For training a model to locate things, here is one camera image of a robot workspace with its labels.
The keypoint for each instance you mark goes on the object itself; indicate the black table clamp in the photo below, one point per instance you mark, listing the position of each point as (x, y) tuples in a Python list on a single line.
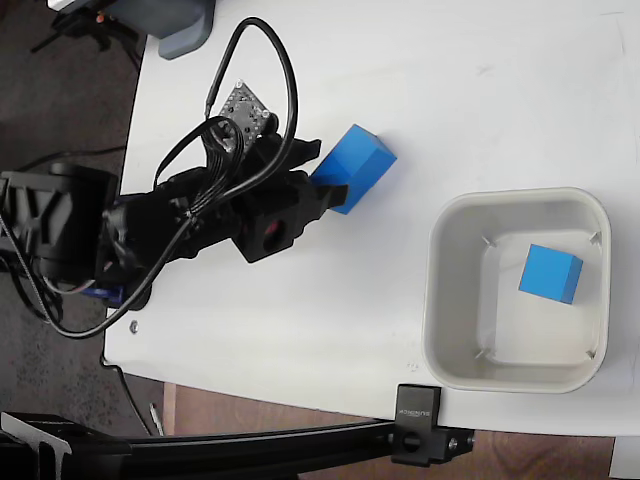
[(417, 415)]

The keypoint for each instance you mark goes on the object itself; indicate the white plastic bin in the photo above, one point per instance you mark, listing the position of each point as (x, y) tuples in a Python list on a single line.
[(450, 300)]

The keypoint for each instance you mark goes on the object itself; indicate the black tripod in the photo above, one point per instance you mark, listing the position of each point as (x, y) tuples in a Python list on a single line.
[(80, 22)]

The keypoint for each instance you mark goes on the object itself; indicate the black metal rail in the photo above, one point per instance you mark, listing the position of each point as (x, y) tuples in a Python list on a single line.
[(200, 452)]

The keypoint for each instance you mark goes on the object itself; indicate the small blue plastic part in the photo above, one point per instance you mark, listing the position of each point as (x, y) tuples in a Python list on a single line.
[(112, 295)]

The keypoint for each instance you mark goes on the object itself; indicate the small metal nut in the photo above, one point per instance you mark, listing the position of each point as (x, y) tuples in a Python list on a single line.
[(134, 326)]

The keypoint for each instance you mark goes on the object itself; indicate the blue cube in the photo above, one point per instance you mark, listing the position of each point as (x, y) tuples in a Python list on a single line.
[(547, 275), (357, 167)]

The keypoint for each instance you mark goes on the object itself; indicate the gray stand base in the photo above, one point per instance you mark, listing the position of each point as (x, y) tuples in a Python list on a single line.
[(185, 25)]

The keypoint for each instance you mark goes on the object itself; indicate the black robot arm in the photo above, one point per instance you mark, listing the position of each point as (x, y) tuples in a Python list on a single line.
[(75, 220)]

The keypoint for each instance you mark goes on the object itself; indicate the brown wooden board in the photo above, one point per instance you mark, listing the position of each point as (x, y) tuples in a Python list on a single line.
[(525, 455)]

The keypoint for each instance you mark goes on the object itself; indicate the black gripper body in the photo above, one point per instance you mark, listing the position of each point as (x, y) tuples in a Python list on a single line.
[(270, 220)]

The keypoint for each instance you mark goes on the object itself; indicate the camera circuit board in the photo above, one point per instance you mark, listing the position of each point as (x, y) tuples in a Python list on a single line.
[(245, 112)]

